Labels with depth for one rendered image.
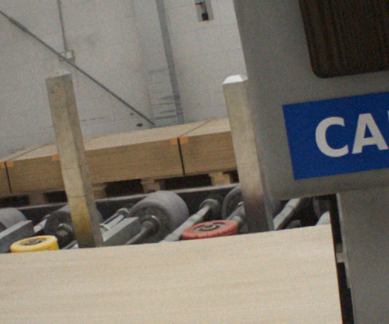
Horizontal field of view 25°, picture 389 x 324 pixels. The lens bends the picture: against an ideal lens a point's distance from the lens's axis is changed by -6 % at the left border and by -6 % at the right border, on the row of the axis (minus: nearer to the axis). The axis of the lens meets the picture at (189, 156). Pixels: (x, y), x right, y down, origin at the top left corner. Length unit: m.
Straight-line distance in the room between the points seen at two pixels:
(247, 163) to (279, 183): 1.17
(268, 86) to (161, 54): 7.45
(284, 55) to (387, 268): 0.07
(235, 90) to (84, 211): 0.33
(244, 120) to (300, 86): 1.17
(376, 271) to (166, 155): 6.34
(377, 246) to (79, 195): 1.28
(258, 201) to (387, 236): 1.17
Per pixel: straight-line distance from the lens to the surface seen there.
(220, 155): 6.47
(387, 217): 0.26
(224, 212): 1.89
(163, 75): 7.70
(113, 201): 2.09
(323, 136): 0.24
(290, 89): 0.24
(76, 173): 1.52
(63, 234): 1.96
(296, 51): 0.24
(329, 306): 0.91
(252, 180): 1.42
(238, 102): 1.40
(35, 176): 7.12
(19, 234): 1.88
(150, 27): 7.71
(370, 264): 0.26
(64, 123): 1.51
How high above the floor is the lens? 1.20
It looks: 8 degrees down
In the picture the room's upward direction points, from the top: 10 degrees counter-clockwise
